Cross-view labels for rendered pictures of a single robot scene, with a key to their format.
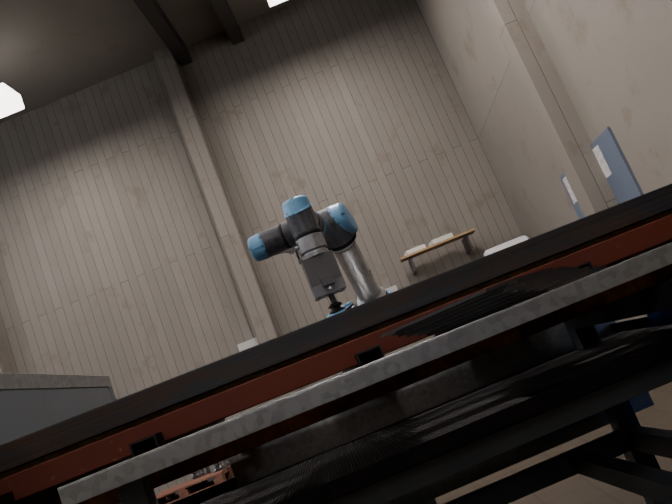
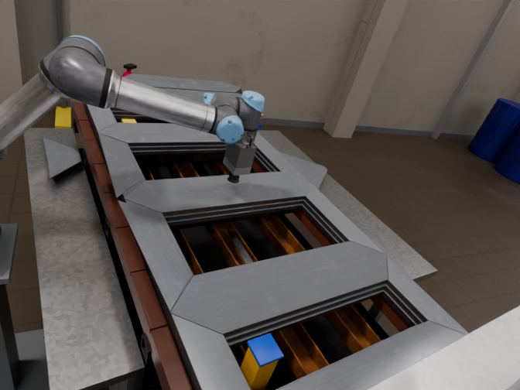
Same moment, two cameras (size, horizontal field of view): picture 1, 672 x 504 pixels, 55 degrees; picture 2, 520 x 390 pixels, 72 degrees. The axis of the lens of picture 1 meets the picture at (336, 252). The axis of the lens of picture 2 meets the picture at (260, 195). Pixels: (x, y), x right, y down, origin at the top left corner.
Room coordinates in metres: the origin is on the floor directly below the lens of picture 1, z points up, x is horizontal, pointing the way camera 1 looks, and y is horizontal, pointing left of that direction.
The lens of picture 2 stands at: (2.17, 1.04, 1.55)
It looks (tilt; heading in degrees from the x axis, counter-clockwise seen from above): 32 degrees down; 237
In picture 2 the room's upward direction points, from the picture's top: 17 degrees clockwise
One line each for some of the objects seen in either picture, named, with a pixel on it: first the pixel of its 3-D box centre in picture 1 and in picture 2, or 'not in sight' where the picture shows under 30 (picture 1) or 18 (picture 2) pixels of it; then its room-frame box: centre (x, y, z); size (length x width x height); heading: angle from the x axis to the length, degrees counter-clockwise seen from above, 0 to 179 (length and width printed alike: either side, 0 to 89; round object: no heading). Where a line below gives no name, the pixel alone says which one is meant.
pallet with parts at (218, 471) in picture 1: (191, 479); not in sight; (9.11, 3.01, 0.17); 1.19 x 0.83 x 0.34; 89
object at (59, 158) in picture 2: not in sight; (63, 155); (2.19, -0.45, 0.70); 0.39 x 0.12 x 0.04; 95
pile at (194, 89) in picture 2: not in sight; (193, 94); (1.50, -0.99, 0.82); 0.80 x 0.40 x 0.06; 5
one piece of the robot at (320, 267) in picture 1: (321, 273); (242, 154); (1.64, 0.05, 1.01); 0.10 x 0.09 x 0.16; 8
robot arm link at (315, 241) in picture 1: (310, 246); (245, 133); (1.65, 0.06, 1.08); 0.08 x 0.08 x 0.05
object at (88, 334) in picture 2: not in sight; (66, 214); (2.18, -0.10, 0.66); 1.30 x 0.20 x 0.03; 95
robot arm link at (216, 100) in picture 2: (304, 227); (220, 109); (1.75, 0.06, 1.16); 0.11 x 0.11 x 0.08; 82
